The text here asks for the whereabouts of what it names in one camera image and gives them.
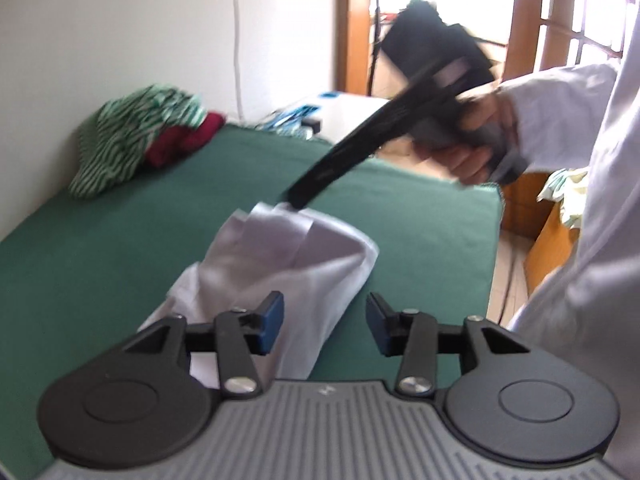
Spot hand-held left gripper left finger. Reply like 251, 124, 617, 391
122, 291, 285, 401

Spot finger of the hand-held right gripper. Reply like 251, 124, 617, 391
281, 60, 466, 210

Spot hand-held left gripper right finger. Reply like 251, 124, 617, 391
366, 292, 531, 400

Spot white shirt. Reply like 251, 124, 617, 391
137, 202, 379, 391

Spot person's right forearm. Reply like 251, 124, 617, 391
497, 62, 623, 173

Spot person's right hand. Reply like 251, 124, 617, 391
415, 87, 518, 187

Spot white box with blue print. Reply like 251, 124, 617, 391
257, 90, 401, 161

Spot green blanket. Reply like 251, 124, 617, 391
0, 122, 503, 466

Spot red knit cloth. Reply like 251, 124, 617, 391
145, 111, 226, 169

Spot wooden cabinet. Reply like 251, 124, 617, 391
500, 170, 576, 293

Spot pale green cloth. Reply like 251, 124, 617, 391
537, 166, 590, 231

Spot person's white clothing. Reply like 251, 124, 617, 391
510, 45, 640, 480

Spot green striped garment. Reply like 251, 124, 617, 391
67, 85, 207, 198

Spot wooden door frame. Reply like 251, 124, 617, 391
334, 0, 373, 97

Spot wooden window frame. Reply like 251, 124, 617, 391
505, 0, 640, 81

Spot white wall cable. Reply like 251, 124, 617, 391
231, 0, 247, 128

